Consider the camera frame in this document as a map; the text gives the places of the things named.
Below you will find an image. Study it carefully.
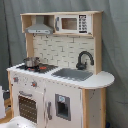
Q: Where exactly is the grey toy sink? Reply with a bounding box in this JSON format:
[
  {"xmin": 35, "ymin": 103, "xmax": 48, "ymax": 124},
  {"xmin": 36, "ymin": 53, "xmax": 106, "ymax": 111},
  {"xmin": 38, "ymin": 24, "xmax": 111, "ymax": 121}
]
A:
[{"xmin": 53, "ymin": 68, "xmax": 93, "ymax": 81}]

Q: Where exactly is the red right stove knob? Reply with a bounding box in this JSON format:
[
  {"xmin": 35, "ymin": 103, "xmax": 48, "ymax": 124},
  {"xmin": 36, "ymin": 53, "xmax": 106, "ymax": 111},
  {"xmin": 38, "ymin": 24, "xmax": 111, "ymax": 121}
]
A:
[{"xmin": 32, "ymin": 81, "xmax": 37, "ymax": 87}]

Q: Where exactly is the grey range hood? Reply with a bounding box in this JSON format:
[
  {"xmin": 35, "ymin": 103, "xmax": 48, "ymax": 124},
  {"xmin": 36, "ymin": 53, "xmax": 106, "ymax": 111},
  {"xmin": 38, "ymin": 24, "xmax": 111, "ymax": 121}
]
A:
[{"xmin": 25, "ymin": 16, "xmax": 53, "ymax": 35}]

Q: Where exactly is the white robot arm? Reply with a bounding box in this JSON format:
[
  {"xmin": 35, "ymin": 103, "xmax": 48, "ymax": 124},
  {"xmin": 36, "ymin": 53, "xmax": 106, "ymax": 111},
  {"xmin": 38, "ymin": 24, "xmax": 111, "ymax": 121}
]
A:
[{"xmin": 0, "ymin": 86, "xmax": 36, "ymax": 128}]

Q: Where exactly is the white toy microwave door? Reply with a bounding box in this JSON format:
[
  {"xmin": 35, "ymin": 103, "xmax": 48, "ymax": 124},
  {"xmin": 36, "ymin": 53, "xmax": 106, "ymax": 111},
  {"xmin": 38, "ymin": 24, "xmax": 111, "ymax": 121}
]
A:
[{"xmin": 55, "ymin": 14, "xmax": 92, "ymax": 34}]

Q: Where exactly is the black toy faucet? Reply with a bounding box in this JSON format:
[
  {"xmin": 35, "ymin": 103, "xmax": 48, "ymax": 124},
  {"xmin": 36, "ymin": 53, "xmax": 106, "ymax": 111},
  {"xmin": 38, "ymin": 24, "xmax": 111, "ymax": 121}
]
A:
[{"xmin": 76, "ymin": 51, "xmax": 94, "ymax": 70}]

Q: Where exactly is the white cabinet door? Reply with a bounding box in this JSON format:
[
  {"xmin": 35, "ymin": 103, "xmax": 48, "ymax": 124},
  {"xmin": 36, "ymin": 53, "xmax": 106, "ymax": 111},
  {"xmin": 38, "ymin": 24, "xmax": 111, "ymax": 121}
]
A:
[{"xmin": 46, "ymin": 87, "xmax": 82, "ymax": 128}]

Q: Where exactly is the wooden toy kitchen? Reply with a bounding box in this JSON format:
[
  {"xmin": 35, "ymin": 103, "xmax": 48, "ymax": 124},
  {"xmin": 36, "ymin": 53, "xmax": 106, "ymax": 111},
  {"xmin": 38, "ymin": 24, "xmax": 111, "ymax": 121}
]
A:
[{"xmin": 8, "ymin": 11, "xmax": 114, "ymax": 128}]

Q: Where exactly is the black toy stovetop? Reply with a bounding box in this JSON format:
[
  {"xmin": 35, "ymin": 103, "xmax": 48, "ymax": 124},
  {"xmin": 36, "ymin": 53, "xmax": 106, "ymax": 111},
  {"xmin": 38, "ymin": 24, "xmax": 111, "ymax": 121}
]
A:
[{"xmin": 19, "ymin": 63, "xmax": 56, "ymax": 73}]

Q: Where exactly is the red stove knob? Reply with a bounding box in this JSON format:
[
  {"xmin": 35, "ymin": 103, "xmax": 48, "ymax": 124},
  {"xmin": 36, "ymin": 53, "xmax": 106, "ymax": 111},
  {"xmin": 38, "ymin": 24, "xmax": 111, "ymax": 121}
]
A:
[
  {"xmin": 32, "ymin": 81, "xmax": 37, "ymax": 87},
  {"xmin": 12, "ymin": 76, "xmax": 19, "ymax": 83}
]

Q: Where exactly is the red left stove knob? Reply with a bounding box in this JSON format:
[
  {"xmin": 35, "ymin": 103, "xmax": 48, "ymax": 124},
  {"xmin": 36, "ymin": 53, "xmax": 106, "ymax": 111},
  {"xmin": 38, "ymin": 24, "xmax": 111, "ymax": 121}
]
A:
[{"xmin": 12, "ymin": 76, "xmax": 19, "ymax": 83}]

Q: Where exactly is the white oven door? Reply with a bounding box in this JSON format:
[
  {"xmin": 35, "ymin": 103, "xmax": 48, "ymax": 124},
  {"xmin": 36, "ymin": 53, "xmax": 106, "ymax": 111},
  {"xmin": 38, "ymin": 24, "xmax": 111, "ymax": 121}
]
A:
[{"xmin": 13, "ymin": 88, "xmax": 44, "ymax": 128}]

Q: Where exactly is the small metal pot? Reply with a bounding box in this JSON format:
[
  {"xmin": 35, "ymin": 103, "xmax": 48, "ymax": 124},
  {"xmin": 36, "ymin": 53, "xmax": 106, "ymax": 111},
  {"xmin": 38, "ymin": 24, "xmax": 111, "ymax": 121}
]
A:
[{"xmin": 23, "ymin": 57, "xmax": 40, "ymax": 67}]

